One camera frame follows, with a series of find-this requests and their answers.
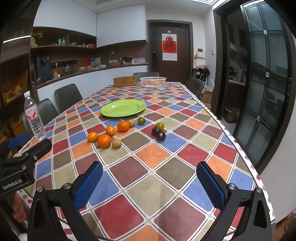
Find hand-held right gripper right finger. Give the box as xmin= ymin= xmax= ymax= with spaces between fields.
xmin=196 ymin=161 xmax=273 ymax=241

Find clear water bottle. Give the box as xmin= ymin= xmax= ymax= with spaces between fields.
xmin=24 ymin=91 xmax=46 ymax=140

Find red and white wall calendar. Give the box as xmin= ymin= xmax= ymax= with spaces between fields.
xmin=162 ymin=33 xmax=178 ymax=61

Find white wall cabinets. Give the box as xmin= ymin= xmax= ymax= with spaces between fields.
xmin=33 ymin=0 xmax=147 ymax=48

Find white plastic basket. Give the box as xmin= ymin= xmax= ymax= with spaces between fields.
xmin=140 ymin=77 xmax=167 ymax=88

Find cart with clothes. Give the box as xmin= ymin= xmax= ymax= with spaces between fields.
xmin=191 ymin=65 xmax=210 ymax=82

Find dark brown door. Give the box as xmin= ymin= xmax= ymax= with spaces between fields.
xmin=147 ymin=20 xmax=193 ymax=84

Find wooden wall shelf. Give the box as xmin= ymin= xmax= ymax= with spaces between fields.
xmin=30 ymin=26 xmax=97 ymax=55

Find green plate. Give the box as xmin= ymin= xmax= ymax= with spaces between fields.
xmin=100 ymin=99 xmax=147 ymax=118

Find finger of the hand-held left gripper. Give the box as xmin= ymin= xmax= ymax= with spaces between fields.
xmin=0 ymin=132 xmax=30 ymax=158
xmin=13 ymin=138 xmax=53 ymax=164

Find person's left hand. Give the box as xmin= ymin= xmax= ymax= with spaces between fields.
xmin=12 ymin=193 xmax=27 ymax=222

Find dark leather chair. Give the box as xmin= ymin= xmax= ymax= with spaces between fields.
xmin=55 ymin=84 xmax=83 ymax=114
xmin=133 ymin=72 xmax=159 ymax=82
xmin=21 ymin=98 xmax=59 ymax=133
xmin=186 ymin=77 xmax=206 ymax=99

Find brown trash bin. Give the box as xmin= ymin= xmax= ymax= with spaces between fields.
xmin=225 ymin=106 xmax=240 ymax=123

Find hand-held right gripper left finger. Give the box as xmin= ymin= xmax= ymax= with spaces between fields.
xmin=27 ymin=161 xmax=104 ymax=241

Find checked colourful tablecloth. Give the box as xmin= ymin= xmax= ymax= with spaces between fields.
xmin=13 ymin=82 xmax=275 ymax=241

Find white counter cabinet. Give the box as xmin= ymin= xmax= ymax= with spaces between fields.
xmin=35 ymin=64 xmax=149 ymax=102

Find black coffee machine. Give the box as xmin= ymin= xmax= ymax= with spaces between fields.
xmin=36 ymin=54 xmax=53 ymax=81

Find glass sliding door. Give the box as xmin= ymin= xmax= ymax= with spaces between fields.
xmin=232 ymin=0 xmax=296 ymax=173

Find woven wicker box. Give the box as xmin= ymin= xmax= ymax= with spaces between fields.
xmin=113 ymin=76 xmax=138 ymax=87

